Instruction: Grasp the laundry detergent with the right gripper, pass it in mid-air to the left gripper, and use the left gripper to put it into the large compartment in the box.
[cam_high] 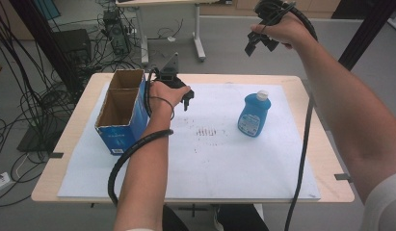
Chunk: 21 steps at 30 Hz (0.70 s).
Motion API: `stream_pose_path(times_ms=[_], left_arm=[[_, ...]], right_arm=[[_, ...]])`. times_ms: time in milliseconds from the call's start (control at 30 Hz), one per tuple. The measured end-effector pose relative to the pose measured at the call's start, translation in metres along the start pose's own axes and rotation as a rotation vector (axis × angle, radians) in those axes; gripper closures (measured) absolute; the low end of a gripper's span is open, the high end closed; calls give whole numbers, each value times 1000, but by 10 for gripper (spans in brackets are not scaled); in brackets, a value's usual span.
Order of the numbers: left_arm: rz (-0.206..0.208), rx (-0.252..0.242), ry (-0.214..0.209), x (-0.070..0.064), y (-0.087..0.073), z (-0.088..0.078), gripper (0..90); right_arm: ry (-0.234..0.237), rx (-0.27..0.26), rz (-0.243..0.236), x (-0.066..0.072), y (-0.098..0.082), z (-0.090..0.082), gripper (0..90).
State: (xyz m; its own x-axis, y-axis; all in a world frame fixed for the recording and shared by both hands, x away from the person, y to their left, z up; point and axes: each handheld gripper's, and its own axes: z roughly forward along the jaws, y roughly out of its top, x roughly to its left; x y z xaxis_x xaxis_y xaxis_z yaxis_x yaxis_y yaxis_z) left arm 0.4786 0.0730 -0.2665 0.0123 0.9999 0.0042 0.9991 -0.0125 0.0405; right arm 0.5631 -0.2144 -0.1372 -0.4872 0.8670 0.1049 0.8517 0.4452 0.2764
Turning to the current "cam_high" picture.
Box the black floor base plate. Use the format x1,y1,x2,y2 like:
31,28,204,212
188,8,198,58
16,124,60,154

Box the black equipment case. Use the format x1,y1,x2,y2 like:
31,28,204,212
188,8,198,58
52,28,92,63

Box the white shirt sleeve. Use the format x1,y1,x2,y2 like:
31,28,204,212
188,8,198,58
358,170,396,231

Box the white desk with metal legs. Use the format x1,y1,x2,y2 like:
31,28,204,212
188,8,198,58
116,0,234,65

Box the person's black trousers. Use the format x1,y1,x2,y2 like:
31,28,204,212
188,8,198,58
161,203,271,231

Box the blue cardboard box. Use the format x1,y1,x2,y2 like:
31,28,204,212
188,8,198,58
94,68,151,157

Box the black metal stand pole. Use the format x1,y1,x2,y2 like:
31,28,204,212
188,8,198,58
8,0,83,95
337,0,396,72

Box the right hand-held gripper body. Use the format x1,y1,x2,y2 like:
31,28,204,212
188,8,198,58
253,0,297,27

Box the thin black wrist strap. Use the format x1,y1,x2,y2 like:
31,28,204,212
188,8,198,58
149,95,176,121

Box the left gripper corrugated black cable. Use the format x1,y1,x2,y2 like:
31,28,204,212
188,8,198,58
107,67,174,207

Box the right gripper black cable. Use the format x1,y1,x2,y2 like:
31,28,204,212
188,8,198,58
282,0,320,231

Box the person's left hand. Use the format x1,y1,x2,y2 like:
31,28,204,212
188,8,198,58
148,80,192,120

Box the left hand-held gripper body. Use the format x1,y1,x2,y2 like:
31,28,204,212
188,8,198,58
151,52,188,90

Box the black computer tower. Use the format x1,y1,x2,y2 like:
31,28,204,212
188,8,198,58
101,9,132,56

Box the blue bottle with white cap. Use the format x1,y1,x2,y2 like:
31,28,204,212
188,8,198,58
237,90,273,139

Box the bundle of black floor cables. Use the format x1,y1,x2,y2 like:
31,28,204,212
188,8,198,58
0,0,91,208

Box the person's right hand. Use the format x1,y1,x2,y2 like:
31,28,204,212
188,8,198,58
250,13,315,51

